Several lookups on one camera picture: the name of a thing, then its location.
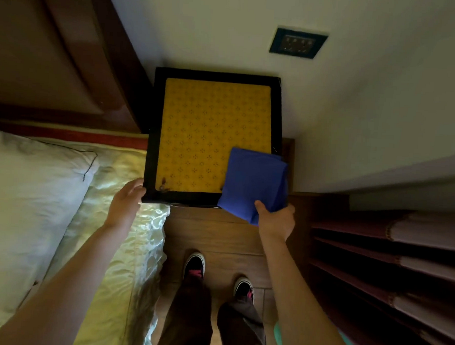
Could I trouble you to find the person's left hand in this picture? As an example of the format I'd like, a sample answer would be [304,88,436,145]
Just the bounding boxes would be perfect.
[104,176,148,232]

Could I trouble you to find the person's right hand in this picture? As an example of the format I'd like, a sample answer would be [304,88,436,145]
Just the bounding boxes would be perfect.
[252,200,296,243]

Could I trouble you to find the blue cloth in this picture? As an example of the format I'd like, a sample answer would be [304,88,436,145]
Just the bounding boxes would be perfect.
[216,146,292,228]

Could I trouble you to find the person's right forearm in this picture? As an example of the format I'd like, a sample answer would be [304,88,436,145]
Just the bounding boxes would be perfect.
[255,234,367,345]

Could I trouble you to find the person's left forearm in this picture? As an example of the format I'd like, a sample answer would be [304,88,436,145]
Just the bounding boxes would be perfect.
[0,216,131,345]

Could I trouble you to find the person's right black shoe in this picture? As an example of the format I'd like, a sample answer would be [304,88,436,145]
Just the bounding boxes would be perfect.
[232,276,256,304]

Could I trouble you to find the person's black shoe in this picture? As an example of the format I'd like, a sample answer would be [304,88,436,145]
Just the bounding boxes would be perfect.
[232,276,256,304]
[182,251,207,282]

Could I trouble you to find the black table with yellow top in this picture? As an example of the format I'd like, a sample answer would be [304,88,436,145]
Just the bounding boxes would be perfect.
[141,66,287,213]

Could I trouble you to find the person's left black shoe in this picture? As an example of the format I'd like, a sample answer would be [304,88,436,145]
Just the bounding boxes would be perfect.
[182,251,207,282]

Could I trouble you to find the cream satin bed sheet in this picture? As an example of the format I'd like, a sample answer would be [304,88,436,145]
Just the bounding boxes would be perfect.
[16,137,175,345]

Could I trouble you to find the white pillow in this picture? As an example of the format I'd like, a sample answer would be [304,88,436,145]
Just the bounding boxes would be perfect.
[0,128,102,345]

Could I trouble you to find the person's dark trousers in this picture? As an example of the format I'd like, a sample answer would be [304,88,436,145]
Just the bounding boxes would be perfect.
[153,271,278,345]

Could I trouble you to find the brown wooden headboard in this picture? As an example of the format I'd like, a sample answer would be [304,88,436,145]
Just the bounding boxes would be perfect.
[0,0,160,135]

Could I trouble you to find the pleated maroon and cream curtain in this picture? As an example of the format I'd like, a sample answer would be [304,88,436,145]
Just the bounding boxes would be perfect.
[303,204,455,345]

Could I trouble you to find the dark wall switch plate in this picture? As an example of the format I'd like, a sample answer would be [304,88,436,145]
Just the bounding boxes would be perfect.
[268,26,329,61]

